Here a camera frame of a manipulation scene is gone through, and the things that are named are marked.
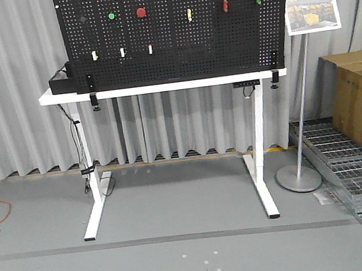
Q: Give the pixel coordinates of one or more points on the yellow-tipped white rocker switch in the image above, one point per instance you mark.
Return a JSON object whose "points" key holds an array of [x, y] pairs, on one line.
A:
{"points": [[94, 55]]}

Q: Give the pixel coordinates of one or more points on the red-tipped white rocker switch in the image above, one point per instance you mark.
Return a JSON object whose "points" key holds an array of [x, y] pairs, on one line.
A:
{"points": [[150, 50]]}

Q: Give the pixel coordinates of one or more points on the red toggle handle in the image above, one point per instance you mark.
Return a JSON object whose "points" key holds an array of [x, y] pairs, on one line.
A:
{"points": [[225, 5]]}

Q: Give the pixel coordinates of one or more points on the lower red mushroom button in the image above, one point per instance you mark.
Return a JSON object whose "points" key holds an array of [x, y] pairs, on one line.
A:
{"points": [[141, 12]]}

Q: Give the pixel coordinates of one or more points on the desk height controller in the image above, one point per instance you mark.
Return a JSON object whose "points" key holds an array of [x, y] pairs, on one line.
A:
{"points": [[247, 83]]}

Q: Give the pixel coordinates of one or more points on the right black clamp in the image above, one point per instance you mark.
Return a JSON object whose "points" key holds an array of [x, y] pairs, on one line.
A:
{"points": [[274, 71]]}

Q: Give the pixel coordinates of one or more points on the framed photo sign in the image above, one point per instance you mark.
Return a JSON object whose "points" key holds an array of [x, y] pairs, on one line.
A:
{"points": [[310, 16]]}

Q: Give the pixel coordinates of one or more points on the black perforated pegboard panel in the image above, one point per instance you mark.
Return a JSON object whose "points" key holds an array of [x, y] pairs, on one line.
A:
{"points": [[214, 43]]}

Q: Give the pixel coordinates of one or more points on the black clamp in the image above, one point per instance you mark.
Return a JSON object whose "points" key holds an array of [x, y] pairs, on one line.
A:
{"points": [[92, 92], [274, 71]]}

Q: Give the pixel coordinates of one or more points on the grey curtain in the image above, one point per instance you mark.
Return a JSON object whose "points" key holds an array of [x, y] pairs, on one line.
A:
{"points": [[146, 126]]}

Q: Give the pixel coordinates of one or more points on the metal sign stand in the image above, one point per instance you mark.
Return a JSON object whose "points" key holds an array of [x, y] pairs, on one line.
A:
{"points": [[299, 178]]}

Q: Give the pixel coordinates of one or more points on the black box on desk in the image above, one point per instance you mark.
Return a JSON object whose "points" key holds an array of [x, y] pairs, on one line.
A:
{"points": [[63, 81]]}

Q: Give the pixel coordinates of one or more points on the yellow toggle handle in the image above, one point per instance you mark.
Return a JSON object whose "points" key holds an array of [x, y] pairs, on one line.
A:
{"points": [[189, 15]]}

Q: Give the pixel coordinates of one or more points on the white standing desk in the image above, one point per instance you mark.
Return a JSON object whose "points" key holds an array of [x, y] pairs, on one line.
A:
{"points": [[253, 162]]}

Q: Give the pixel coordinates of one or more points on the left black clamp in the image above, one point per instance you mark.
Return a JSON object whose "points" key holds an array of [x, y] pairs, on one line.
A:
{"points": [[92, 92]]}

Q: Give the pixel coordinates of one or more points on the green-tipped white rocker switch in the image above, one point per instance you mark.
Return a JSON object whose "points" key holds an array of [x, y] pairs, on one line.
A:
{"points": [[122, 52]]}

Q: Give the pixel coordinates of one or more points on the metal floor grating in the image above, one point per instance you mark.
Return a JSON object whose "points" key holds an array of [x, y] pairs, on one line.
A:
{"points": [[338, 159]]}

